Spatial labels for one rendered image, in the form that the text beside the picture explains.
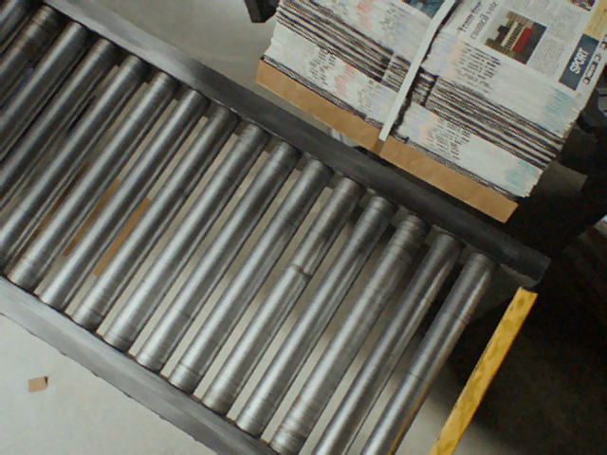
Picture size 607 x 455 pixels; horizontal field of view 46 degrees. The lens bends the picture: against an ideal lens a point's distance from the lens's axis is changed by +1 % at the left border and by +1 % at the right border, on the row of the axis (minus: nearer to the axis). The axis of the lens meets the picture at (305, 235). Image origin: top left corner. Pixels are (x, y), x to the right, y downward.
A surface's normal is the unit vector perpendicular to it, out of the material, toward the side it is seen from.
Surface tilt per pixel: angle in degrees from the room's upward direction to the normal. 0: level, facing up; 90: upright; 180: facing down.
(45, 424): 0
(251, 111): 0
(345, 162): 0
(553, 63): 20
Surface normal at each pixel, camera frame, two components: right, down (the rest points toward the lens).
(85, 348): -0.01, -0.25
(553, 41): 0.14, -0.54
